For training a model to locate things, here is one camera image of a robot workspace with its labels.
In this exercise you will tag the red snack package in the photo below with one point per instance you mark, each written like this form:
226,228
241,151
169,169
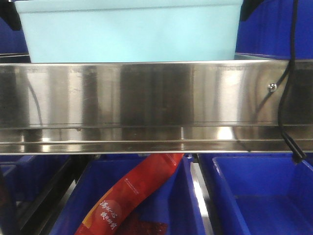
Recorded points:
127,193

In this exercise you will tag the stainless steel shelf rail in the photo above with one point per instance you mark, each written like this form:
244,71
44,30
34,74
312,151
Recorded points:
213,106

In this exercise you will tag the empty blue bin lower right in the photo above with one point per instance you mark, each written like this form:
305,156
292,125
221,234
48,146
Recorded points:
264,195

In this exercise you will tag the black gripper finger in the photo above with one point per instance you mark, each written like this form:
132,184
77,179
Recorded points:
248,8
10,15

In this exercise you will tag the blue bin upper left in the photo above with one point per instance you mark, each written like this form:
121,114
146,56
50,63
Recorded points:
11,41

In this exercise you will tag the blue bin with snack package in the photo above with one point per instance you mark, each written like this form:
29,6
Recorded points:
174,203

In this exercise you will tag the light blue plastic bin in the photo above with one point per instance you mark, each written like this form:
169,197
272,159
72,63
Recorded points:
61,31

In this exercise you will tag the rail screw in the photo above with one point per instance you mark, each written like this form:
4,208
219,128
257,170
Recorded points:
272,87

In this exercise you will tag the blue bin lower left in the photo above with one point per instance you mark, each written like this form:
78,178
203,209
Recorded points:
28,174

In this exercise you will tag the blue bin upper right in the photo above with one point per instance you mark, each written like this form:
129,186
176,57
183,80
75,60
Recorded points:
267,30

